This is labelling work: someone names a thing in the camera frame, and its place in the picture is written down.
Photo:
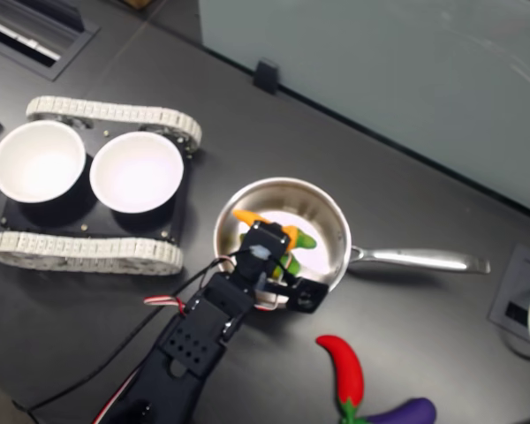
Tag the frosted glass partition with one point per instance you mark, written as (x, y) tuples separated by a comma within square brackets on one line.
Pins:
[(380, 66)]

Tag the white bowl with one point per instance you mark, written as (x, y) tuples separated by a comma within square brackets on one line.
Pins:
[(136, 172), (37, 161)]

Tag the red toy chilli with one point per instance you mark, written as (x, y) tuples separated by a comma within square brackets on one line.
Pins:
[(346, 358)]

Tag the orange toy carrot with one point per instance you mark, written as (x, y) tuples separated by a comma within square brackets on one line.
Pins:
[(247, 216)]

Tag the black partition clip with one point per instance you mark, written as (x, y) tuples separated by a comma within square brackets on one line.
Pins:
[(266, 75)]

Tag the purple toy aubergine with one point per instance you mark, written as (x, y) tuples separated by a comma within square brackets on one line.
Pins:
[(406, 411)]

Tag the black vehicle with white tracks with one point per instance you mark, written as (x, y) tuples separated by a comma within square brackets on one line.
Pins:
[(93, 227)]

